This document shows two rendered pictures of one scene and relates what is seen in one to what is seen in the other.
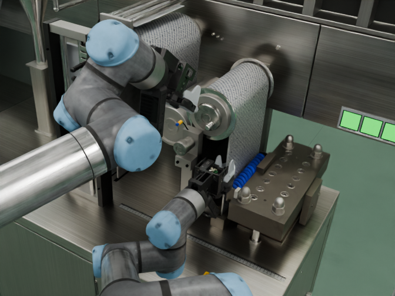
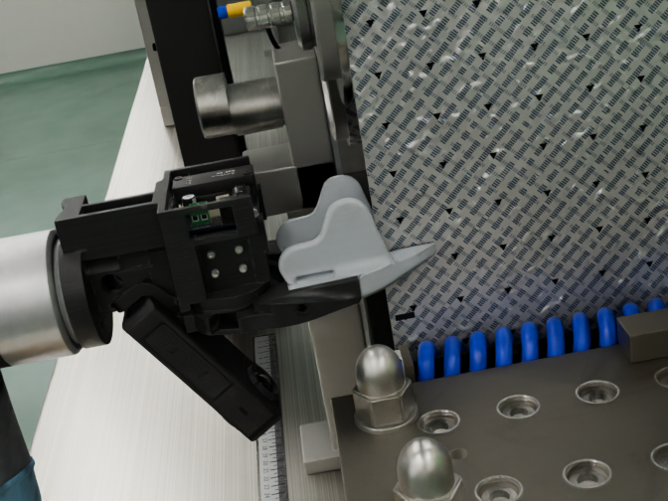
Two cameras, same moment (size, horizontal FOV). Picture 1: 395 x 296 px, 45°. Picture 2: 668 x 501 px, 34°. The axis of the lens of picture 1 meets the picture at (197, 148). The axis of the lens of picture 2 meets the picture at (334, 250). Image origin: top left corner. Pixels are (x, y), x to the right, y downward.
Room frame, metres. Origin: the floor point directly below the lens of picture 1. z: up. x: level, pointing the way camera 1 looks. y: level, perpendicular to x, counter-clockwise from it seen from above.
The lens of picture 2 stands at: (0.76, -0.58, 1.37)
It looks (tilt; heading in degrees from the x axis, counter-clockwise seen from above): 24 degrees down; 61
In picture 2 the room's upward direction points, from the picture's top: 10 degrees counter-clockwise
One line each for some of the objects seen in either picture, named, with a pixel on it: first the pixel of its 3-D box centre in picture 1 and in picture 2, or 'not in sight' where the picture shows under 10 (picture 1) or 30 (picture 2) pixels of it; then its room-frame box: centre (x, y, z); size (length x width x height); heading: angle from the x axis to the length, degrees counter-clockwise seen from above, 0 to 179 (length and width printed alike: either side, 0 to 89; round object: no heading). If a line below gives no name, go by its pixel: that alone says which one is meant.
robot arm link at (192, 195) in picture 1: (187, 204); (43, 293); (0.89, 0.01, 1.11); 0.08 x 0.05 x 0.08; 62
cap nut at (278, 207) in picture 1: (278, 204); (426, 480); (0.98, -0.23, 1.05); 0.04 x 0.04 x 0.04
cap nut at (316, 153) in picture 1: (317, 150); not in sight; (1.27, -0.38, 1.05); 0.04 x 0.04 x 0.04
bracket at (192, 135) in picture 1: (187, 178); (305, 268); (1.07, 0.02, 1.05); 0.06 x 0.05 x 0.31; 152
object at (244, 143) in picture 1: (245, 145); (571, 194); (1.17, -0.14, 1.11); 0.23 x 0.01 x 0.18; 152
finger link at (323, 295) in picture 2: (223, 184); (283, 295); (1.00, -0.07, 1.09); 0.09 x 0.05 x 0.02; 151
